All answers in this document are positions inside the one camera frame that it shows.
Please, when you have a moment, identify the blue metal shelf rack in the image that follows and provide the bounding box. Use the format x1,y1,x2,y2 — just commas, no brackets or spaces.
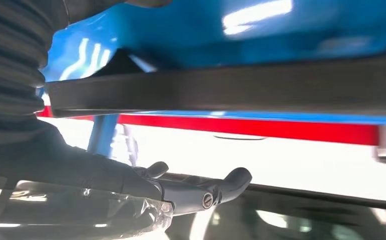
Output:
42,0,386,165

